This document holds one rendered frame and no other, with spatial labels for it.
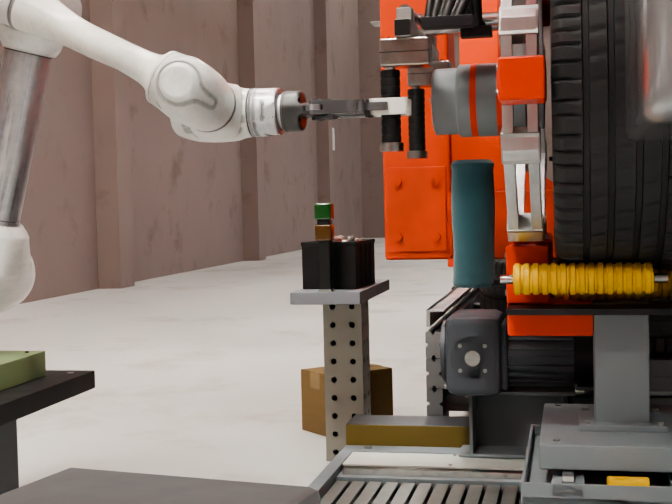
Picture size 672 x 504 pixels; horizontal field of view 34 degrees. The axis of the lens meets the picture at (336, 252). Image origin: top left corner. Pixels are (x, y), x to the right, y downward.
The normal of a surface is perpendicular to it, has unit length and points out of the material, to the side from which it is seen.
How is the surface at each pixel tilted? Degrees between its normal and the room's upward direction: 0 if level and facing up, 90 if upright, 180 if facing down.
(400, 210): 90
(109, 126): 90
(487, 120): 131
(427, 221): 90
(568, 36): 79
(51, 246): 90
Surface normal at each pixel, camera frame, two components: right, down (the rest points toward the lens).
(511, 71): -0.21, 0.04
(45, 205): 0.98, -0.01
